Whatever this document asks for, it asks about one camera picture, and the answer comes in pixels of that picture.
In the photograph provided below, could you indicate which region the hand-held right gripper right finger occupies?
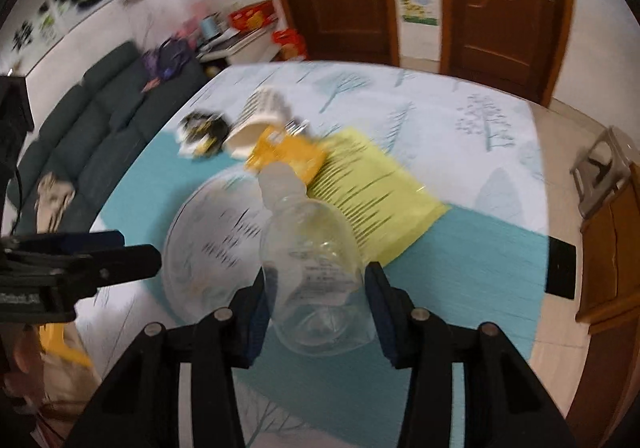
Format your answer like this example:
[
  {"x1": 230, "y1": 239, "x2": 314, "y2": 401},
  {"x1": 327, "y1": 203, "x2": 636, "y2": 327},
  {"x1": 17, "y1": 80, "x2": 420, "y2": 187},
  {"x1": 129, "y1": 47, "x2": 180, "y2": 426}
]
[{"x1": 364, "y1": 262, "x2": 576, "y2": 448}]

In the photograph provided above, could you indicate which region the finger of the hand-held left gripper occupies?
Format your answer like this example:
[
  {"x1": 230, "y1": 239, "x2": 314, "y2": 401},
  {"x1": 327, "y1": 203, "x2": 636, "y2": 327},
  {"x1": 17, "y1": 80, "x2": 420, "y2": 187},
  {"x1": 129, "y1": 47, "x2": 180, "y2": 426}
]
[
  {"x1": 10, "y1": 229, "x2": 126, "y2": 257},
  {"x1": 10, "y1": 244, "x2": 163, "y2": 290}
]

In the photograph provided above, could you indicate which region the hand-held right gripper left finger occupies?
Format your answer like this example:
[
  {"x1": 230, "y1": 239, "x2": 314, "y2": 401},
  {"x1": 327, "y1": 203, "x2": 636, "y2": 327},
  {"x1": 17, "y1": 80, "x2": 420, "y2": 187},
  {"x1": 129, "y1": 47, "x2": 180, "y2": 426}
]
[{"x1": 65, "y1": 270, "x2": 272, "y2": 448}]

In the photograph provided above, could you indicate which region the clear plastic bottle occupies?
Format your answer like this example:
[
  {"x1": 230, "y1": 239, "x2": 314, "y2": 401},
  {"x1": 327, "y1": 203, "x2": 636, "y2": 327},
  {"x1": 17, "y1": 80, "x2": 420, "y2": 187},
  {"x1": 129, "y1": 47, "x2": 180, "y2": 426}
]
[{"x1": 257, "y1": 160, "x2": 377, "y2": 357}]

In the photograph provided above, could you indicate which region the yellow paper sheet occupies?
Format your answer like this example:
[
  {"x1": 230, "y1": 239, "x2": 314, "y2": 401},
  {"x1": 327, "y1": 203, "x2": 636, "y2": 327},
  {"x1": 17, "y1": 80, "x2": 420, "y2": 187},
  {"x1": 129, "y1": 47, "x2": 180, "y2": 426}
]
[{"x1": 305, "y1": 127, "x2": 451, "y2": 265}]

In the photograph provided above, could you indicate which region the person's left hand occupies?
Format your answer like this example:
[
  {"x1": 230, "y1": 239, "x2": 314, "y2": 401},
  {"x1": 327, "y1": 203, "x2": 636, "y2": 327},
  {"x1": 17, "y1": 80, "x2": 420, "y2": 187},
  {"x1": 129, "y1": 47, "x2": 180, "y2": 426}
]
[{"x1": 13, "y1": 325, "x2": 49, "y2": 379}]

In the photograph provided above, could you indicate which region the yellow plastic stool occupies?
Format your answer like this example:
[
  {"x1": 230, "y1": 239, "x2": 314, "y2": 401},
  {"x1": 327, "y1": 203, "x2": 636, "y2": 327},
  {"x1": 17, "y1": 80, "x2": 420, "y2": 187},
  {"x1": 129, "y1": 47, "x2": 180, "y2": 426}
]
[{"x1": 40, "y1": 323, "x2": 94, "y2": 369}]

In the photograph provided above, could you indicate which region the beige cloth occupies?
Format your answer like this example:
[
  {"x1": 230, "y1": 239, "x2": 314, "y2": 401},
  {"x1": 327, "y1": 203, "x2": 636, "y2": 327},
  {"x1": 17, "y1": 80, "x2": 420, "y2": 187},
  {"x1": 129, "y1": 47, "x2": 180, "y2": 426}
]
[{"x1": 36, "y1": 172, "x2": 76, "y2": 231}]

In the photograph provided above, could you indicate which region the dark green sofa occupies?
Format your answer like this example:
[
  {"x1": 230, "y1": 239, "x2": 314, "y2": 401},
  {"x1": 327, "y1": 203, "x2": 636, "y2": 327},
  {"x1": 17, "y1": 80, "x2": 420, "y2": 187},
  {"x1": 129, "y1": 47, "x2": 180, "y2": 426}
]
[{"x1": 12, "y1": 40, "x2": 211, "y2": 234}]

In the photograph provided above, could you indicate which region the tree print tablecloth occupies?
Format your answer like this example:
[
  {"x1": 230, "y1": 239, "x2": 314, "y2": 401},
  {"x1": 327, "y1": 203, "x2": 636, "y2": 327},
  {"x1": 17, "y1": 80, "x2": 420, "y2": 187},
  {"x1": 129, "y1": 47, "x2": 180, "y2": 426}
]
[{"x1": 75, "y1": 60, "x2": 551, "y2": 448}]

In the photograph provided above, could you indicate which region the crumpled black yellow wrapper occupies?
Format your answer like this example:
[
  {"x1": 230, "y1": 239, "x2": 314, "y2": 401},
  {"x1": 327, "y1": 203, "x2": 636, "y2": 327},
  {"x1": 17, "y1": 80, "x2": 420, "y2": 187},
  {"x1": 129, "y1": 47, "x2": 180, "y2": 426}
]
[{"x1": 176, "y1": 109, "x2": 232, "y2": 160}]

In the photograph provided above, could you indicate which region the yellow snack packet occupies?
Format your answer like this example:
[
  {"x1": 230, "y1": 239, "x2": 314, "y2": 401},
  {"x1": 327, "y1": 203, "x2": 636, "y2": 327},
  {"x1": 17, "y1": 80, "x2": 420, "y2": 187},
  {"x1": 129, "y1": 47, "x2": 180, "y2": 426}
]
[{"x1": 244, "y1": 125, "x2": 326, "y2": 181}]

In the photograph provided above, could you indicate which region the black floor mat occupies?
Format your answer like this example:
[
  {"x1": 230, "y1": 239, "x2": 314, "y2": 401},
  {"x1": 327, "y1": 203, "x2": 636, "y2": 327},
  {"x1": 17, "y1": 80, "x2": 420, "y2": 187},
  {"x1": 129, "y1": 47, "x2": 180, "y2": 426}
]
[{"x1": 545, "y1": 235, "x2": 577, "y2": 300}]

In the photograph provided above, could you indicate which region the purple patterned bag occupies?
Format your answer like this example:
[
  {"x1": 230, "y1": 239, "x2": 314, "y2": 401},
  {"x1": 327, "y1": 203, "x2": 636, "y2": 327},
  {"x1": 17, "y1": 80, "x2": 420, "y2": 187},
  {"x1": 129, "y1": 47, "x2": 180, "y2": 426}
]
[{"x1": 141, "y1": 35, "x2": 193, "y2": 94}]

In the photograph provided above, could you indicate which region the white low table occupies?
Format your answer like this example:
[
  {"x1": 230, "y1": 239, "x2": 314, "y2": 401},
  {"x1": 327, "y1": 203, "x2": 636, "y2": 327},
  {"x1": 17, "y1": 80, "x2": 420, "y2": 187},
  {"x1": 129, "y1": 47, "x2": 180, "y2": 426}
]
[{"x1": 195, "y1": 28, "x2": 281, "y2": 74}]

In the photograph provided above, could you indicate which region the wooden cabinet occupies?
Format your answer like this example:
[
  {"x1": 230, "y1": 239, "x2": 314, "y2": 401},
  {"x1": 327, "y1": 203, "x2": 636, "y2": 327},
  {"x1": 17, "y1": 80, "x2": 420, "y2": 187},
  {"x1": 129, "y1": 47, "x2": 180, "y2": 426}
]
[{"x1": 575, "y1": 173, "x2": 640, "y2": 334}]

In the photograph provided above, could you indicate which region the light blue container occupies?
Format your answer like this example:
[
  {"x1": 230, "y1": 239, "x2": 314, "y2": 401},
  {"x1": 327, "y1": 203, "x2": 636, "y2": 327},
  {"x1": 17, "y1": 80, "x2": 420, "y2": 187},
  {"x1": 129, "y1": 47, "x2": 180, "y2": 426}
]
[{"x1": 200, "y1": 13, "x2": 221, "y2": 41}]

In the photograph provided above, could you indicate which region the grey metal stool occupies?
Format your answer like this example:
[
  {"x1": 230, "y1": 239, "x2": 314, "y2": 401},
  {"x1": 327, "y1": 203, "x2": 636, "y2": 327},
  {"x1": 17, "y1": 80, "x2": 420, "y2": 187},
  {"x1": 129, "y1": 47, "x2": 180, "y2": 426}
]
[{"x1": 570, "y1": 128, "x2": 629, "y2": 221}]

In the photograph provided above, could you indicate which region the small red cardboard box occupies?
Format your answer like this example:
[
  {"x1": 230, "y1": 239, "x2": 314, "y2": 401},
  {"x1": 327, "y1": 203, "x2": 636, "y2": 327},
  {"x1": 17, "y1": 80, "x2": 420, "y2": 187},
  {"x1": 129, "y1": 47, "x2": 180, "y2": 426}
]
[{"x1": 272, "y1": 28, "x2": 307, "y2": 60}]

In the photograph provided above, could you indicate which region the large red cardboard box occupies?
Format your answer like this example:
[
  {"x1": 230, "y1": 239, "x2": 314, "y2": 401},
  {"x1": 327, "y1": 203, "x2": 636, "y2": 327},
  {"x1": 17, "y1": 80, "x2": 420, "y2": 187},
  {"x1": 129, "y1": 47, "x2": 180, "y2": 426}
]
[{"x1": 229, "y1": 0, "x2": 278, "y2": 31}]

